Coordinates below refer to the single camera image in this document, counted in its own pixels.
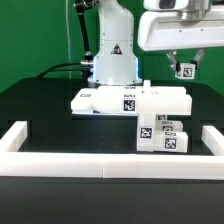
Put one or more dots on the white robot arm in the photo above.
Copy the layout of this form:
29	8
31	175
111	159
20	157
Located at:
115	62

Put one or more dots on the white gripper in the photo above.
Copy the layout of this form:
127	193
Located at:
166	31

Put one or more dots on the white marker base sheet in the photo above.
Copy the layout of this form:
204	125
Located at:
96	113

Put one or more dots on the white U-shaped boundary frame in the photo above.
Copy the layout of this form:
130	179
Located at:
13	162

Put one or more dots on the white chair back frame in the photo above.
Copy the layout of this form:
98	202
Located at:
123	99

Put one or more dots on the white chair seat part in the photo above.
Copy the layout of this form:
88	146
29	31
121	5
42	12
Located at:
146	118

